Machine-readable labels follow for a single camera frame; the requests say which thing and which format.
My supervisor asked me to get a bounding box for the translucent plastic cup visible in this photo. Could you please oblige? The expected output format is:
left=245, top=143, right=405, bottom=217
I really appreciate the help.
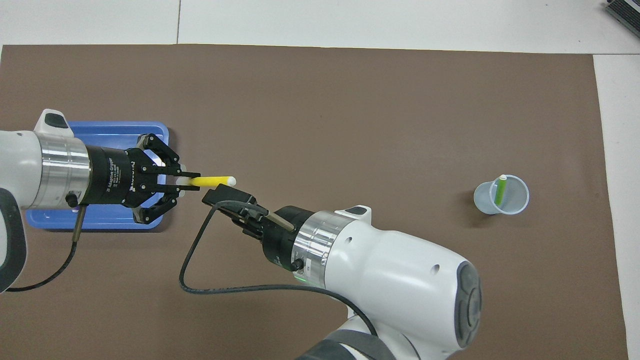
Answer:
left=473, top=174, right=530, bottom=216

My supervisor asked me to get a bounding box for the dark grey ribbed device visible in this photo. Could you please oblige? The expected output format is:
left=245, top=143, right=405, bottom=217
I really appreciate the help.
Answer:
left=605, top=0, right=640, bottom=37

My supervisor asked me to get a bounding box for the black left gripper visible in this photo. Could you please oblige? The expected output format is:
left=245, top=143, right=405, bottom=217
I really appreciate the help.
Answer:
left=80, top=133, right=202, bottom=225

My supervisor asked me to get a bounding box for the brown table mat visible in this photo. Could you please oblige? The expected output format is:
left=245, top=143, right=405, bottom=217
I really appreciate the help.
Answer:
left=0, top=44, right=630, bottom=360

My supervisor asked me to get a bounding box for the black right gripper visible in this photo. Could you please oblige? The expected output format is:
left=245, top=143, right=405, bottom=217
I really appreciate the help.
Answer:
left=201, top=183, right=316, bottom=273

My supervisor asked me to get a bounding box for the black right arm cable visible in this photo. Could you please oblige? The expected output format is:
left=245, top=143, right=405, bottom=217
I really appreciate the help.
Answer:
left=179, top=200, right=378, bottom=337

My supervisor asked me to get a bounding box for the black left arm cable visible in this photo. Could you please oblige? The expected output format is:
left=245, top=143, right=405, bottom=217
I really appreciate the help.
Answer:
left=5, top=206, right=86, bottom=292

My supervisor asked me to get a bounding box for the yellow pen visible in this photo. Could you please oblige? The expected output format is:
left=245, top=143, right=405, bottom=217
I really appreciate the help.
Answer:
left=181, top=175, right=237, bottom=189

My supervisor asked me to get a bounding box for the blue plastic tray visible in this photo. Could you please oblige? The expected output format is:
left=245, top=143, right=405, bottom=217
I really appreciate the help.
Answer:
left=26, top=121, right=170, bottom=231

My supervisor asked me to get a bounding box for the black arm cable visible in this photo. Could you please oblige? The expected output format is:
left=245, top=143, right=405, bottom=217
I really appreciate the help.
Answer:
left=179, top=200, right=378, bottom=337
left=5, top=206, right=86, bottom=292

